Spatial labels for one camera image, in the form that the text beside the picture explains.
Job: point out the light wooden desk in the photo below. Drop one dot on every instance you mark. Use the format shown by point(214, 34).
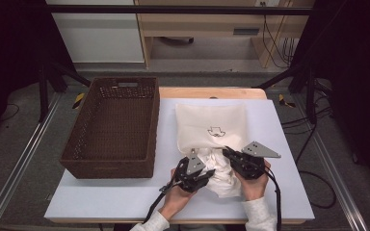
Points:
point(205, 24)

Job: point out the person's left hand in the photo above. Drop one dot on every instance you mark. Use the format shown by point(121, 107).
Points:
point(176, 199)

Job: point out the black horizontal frame bar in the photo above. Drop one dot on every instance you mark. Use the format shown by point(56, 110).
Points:
point(173, 9)

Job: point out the pale grey table mat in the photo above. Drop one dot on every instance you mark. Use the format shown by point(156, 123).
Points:
point(109, 199)

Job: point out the white cabinet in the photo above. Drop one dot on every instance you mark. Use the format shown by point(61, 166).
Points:
point(102, 38)

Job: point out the brown woven basket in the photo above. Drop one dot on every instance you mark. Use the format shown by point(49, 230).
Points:
point(115, 128)

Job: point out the yellow black tape piece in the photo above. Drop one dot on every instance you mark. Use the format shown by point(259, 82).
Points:
point(78, 100)
point(284, 102)

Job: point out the white cloth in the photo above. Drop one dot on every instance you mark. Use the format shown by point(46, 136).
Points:
point(223, 176)

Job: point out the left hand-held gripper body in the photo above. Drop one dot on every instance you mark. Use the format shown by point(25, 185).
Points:
point(194, 165)

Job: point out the person's right hand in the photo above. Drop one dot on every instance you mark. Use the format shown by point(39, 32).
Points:
point(253, 187)

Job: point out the black curtain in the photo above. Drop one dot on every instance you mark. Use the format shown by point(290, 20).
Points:
point(9, 48)
point(356, 80)

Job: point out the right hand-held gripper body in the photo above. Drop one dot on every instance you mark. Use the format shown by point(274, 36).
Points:
point(250, 163)

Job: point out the metal floor rail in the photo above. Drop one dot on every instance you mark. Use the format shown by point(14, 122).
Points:
point(19, 166)
point(334, 166)

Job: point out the wooden table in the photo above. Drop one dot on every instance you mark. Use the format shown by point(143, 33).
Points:
point(205, 93)

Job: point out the black metal stand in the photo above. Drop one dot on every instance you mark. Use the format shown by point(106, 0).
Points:
point(311, 96)
point(43, 96)

